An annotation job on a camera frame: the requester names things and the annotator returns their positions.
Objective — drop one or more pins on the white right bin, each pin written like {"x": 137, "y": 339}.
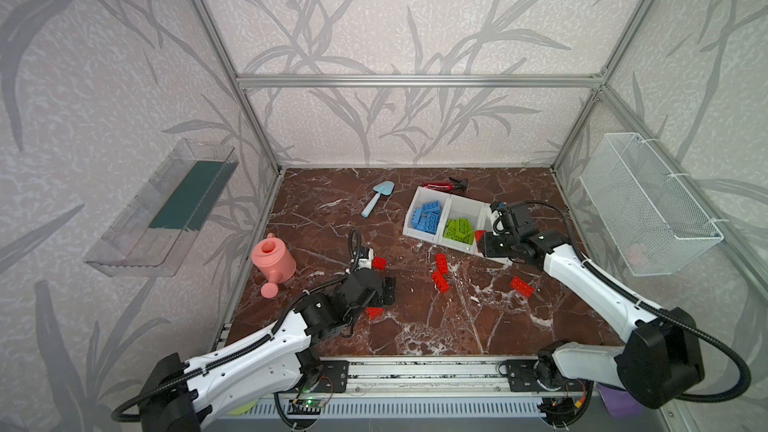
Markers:
{"x": 484, "y": 222}

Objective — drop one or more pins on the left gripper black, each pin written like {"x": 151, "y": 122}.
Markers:
{"x": 387, "y": 291}

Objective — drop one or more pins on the clear plastic wall shelf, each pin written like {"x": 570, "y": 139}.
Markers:
{"x": 157, "y": 229}

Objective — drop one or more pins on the white bin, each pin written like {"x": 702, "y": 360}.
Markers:
{"x": 422, "y": 196}
{"x": 484, "y": 222}
{"x": 456, "y": 208}

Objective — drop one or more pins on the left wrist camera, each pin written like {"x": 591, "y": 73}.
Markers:
{"x": 362, "y": 258}

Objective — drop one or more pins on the red lego bottom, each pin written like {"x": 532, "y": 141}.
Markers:
{"x": 374, "y": 312}

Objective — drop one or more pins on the white wire basket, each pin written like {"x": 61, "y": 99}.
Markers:
{"x": 653, "y": 219}

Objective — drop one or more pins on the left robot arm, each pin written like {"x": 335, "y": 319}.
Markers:
{"x": 188, "y": 395}

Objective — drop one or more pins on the blue lego diagonal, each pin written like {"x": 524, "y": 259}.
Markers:
{"x": 419, "y": 220}

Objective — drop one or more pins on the purple toy shovel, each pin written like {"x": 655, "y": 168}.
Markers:
{"x": 618, "y": 402}

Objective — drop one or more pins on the green toy shovel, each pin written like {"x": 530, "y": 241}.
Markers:
{"x": 243, "y": 409}

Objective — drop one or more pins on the red lego slim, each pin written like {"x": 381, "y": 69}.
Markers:
{"x": 440, "y": 282}

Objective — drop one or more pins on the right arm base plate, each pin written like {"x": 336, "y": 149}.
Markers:
{"x": 527, "y": 375}

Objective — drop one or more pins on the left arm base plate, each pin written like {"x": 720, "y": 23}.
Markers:
{"x": 329, "y": 376}

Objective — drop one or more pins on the green lego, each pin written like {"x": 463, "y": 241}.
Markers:
{"x": 467, "y": 231}
{"x": 452, "y": 230}

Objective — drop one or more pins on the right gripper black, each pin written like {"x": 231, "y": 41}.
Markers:
{"x": 488, "y": 243}

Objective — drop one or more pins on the blue lego horizontal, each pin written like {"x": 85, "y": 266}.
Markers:
{"x": 432, "y": 207}

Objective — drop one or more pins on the white middle bin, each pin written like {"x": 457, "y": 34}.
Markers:
{"x": 456, "y": 208}

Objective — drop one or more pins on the red lego diagonal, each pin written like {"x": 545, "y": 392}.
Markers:
{"x": 479, "y": 235}

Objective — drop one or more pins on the pink watering can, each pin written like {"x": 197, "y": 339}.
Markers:
{"x": 273, "y": 259}

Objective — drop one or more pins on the red lego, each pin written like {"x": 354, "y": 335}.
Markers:
{"x": 441, "y": 262}
{"x": 379, "y": 263}
{"x": 374, "y": 312}
{"x": 523, "y": 288}

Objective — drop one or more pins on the light blue toy shovel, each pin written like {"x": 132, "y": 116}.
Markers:
{"x": 382, "y": 189}

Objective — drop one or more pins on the blue lego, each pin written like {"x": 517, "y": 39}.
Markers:
{"x": 433, "y": 223}

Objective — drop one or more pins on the aluminium front rail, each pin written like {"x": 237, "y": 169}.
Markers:
{"x": 420, "y": 372}

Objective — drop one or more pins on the white left bin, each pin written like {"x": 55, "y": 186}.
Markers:
{"x": 422, "y": 196}

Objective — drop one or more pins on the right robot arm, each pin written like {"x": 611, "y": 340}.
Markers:
{"x": 659, "y": 359}

